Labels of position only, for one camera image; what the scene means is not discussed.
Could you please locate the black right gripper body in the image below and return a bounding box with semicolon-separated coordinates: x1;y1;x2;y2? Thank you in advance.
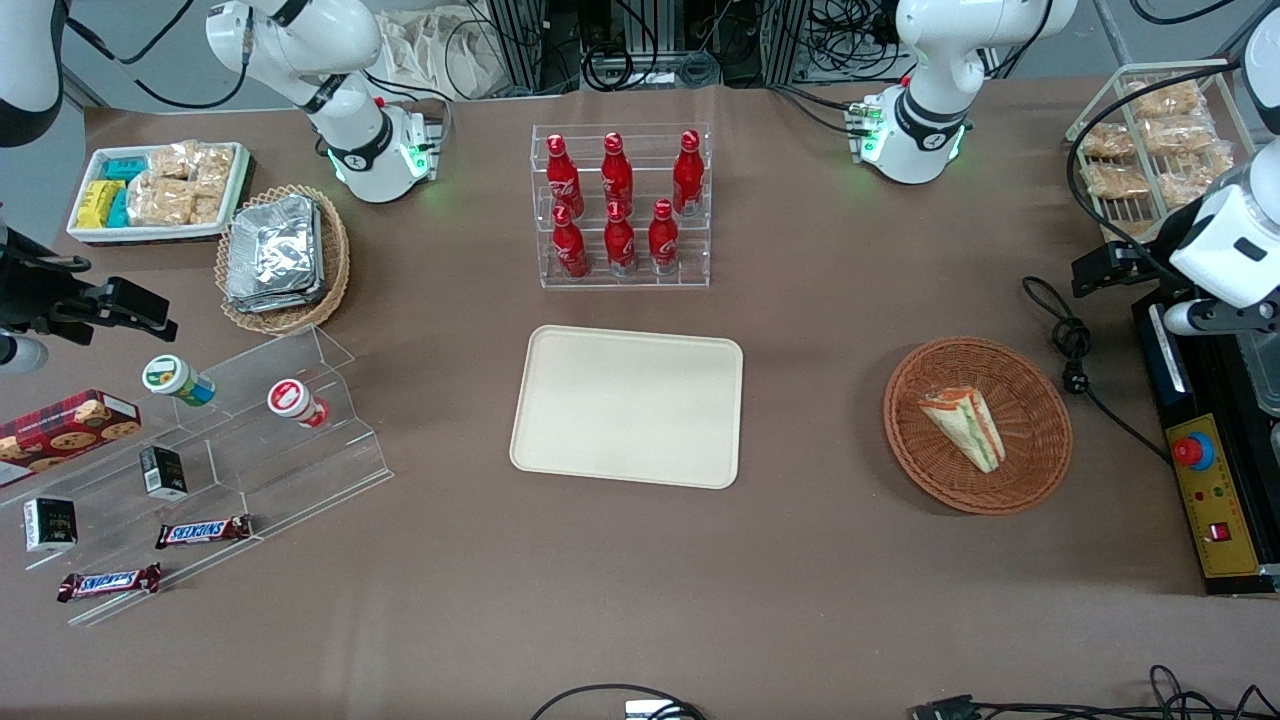
0;228;106;346

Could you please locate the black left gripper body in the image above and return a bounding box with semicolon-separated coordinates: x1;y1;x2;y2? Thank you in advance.
1100;242;1181;297

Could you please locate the plastic-wrapped triangle sandwich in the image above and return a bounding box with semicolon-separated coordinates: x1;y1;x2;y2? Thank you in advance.
918;386;1007;474

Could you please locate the brown wicker basket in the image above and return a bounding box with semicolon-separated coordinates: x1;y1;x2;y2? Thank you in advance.
883;337;1074;516

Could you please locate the light tan wicker basket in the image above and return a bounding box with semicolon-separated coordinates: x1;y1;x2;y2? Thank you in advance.
215;184;351;335

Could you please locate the cream plastic serving tray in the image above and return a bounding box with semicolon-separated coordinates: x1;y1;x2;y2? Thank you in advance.
509;325;745;491

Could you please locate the white rectangular snack bin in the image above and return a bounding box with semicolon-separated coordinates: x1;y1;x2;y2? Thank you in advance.
66;142;253;246

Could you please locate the green-lidded white cup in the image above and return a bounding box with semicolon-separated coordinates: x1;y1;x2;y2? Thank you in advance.
141;354;216;408

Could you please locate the bagged bread pastry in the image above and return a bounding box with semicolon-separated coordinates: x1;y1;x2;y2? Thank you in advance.
1155;148;1233;208
1080;122;1137;161
1145;115;1217;157
1130;80;1203;120
1083;163;1151;200

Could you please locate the yellow snack packet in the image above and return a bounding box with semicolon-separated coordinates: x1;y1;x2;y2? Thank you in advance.
76;180;126;230

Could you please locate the red cookie box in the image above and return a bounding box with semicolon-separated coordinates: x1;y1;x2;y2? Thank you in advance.
0;389;142;489

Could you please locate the silver foil packet stack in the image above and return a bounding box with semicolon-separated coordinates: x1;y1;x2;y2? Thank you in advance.
225;194;326;314

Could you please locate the small black carton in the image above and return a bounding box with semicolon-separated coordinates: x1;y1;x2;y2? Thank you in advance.
23;497;79;554
139;446;189;501

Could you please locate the red-lidded white cup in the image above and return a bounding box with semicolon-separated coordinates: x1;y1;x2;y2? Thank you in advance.
267;378;331;430

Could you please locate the clear acrylic stepped stand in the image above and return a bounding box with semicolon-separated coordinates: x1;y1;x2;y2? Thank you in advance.
0;323;394;628

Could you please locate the brown Snickers bar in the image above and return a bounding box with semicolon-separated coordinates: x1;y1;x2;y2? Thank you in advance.
155;514;254;550
57;563;163;603

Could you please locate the black machine with yellow panel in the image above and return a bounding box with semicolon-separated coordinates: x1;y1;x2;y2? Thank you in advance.
1132;285;1280;598

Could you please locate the cream cloth bag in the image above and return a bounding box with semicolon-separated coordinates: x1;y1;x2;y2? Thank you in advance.
378;8;501;99

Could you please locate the red cola bottle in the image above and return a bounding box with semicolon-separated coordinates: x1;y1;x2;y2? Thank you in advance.
604;200;637;276
648;198;680;274
672;129;704;216
545;134;584;218
551;205;589;279
601;131;634;213

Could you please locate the clear acrylic bottle rack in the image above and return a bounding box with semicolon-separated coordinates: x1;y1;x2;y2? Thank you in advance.
530;123;713;291

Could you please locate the black power cable with plug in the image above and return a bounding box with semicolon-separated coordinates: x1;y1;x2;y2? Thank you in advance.
1021;275;1173;464

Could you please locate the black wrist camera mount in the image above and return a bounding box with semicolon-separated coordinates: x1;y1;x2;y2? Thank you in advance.
1195;298;1280;333

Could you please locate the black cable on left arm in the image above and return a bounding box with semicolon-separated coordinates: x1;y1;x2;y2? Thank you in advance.
1066;60;1246;266

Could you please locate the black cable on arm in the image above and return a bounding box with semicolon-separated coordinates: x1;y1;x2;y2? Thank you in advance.
1066;60;1246;266
60;0;251;111

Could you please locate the white wire rack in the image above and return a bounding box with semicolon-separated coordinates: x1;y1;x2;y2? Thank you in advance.
1065;60;1256;246

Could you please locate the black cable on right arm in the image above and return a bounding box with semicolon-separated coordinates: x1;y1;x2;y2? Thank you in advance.
60;0;251;111

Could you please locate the black cable with connector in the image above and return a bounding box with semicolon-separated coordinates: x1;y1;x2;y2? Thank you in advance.
910;665;1280;720

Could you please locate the black aluminium frame with cables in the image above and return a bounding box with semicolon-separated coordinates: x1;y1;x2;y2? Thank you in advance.
485;0;906;93

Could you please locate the black looped cable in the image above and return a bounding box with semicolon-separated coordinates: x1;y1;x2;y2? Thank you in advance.
528;684;706;720

